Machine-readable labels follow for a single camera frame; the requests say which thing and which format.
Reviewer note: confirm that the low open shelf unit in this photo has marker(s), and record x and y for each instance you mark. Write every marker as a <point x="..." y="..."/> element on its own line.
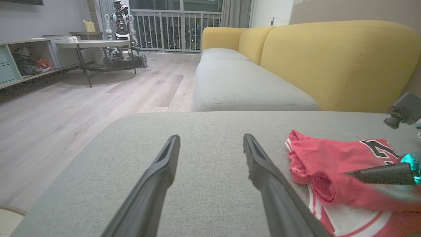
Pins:
<point x="33" y="42"/>

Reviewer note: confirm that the grey coffee table black legs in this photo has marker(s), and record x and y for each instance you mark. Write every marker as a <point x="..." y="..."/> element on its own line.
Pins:
<point x="95" y="43"/>

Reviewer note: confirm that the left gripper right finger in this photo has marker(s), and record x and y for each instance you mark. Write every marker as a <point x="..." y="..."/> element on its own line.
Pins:
<point x="276" y="200"/>

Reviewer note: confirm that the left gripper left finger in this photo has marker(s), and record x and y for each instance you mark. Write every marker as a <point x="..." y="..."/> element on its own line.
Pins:
<point x="151" y="194"/>

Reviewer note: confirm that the wide yellow sofa backrest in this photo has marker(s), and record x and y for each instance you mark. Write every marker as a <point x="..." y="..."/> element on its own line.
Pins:
<point x="338" y="65"/>

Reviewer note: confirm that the dark wall television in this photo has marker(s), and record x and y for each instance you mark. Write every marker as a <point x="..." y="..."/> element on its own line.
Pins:
<point x="19" y="1"/>

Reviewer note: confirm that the red basketball jersey white trim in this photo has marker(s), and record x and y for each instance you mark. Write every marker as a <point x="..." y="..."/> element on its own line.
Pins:
<point x="335" y="158"/>

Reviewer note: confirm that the teal drawer front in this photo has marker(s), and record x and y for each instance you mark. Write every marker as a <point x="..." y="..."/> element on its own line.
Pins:
<point x="6" y="69"/>

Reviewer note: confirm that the white balcony railing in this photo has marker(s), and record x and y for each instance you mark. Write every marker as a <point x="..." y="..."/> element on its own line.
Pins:
<point x="177" y="29"/>

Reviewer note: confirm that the white humanoid robot wheeled base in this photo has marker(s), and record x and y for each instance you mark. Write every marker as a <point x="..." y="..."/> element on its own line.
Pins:
<point x="121" y="26"/>

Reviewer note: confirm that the short grey sofa seat cushion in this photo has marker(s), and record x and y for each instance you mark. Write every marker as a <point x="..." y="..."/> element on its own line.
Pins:
<point x="223" y="54"/>

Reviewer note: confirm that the grey curtain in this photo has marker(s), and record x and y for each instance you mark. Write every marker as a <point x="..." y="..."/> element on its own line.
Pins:
<point x="235" y="13"/>

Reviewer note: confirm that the yellow sofa end backrest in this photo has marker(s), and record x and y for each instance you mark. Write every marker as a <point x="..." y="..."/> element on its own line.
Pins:
<point x="220" y="38"/>

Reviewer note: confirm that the long grey sofa seat cushion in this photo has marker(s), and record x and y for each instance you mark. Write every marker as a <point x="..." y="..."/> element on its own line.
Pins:
<point x="246" y="85"/>

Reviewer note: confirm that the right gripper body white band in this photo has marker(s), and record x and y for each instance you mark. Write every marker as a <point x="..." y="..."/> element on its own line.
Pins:
<point x="413" y="161"/>

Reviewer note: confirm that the cream woven laundry basket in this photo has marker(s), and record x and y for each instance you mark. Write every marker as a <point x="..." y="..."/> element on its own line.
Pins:
<point x="10" y="220"/>

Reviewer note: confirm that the large grey sofa ottoman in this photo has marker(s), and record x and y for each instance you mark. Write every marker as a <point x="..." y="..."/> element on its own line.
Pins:
<point x="204" y="128"/>

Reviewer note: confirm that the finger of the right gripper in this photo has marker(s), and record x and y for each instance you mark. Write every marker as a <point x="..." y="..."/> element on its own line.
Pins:
<point x="384" y="174"/>

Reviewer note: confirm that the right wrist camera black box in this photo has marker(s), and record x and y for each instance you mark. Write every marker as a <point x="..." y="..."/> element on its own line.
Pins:
<point x="406" y="110"/>

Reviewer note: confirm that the narrow yellow sofa backrest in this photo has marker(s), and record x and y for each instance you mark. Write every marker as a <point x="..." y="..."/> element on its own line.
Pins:
<point x="255" y="42"/>

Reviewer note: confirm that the yellow watering can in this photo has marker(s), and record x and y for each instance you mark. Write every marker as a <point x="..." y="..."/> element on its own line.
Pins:
<point x="89" y="26"/>

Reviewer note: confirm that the black and orange shelf clutter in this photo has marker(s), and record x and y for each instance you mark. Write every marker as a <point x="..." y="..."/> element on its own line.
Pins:
<point x="29" y="62"/>

